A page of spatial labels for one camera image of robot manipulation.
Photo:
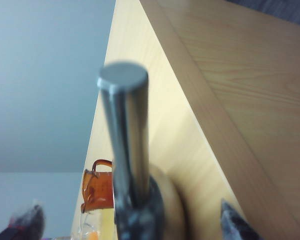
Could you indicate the steel ice scoop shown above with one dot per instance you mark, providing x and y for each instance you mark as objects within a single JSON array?
[{"x": 127, "y": 125}]

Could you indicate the clear beaker with orange juice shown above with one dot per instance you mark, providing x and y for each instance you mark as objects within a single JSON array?
[{"x": 93, "y": 236}]

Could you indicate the amber glass beaker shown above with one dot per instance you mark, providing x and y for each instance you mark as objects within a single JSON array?
[{"x": 97, "y": 192}]

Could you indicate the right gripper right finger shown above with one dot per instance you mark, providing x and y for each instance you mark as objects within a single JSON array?
[{"x": 236, "y": 227}]

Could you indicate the clear beaker with yellow liquid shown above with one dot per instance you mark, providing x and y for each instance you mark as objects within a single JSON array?
[{"x": 107, "y": 222}]

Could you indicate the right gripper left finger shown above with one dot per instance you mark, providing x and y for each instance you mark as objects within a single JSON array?
[{"x": 25, "y": 225}]

